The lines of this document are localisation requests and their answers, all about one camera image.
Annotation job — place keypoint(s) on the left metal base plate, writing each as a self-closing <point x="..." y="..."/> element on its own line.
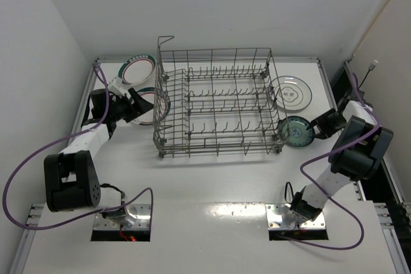
<point x="135" y="217"/>

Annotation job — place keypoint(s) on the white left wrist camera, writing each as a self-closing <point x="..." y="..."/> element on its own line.
<point x="115" y="87"/>

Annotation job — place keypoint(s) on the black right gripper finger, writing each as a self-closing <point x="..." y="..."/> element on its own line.
<point x="313" y="133"/>
<point x="313" y="123"/>

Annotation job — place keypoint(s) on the metal base plate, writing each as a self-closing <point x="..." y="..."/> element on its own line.
<point x="135" y="217"/>
<point x="281" y="218"/>

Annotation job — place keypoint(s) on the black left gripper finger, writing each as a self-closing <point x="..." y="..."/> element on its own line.
<point x="133" y="94"/>
<point x="142" y="106"/>

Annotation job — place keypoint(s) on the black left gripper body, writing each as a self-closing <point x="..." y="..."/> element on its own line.
<point x="130" y="111"/>

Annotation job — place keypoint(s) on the green red rimmed plate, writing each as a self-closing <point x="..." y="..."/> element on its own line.
<point x="149" y="114"/>
<point x="137" y="70"/>

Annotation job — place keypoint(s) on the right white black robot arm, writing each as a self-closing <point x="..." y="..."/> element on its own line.
<point x="356" y="155"/>

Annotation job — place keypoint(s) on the blue floral teal plate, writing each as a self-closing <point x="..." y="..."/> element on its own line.
<point x="293" y="132"/>

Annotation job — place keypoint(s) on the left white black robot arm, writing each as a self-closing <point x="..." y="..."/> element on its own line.
<point x="70" y="176"/>

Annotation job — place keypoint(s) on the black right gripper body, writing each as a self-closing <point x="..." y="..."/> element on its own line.
<point x="322" y="126"/>

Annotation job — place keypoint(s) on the grey wire dish rack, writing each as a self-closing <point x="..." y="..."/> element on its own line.
<point x="215" y="101"/>

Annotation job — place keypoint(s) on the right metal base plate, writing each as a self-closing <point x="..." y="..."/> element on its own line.
<point x="281" y="218"/>

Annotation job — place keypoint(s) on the white plate teal line pattern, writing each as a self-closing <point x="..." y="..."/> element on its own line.
<point x="291" y="94"/>

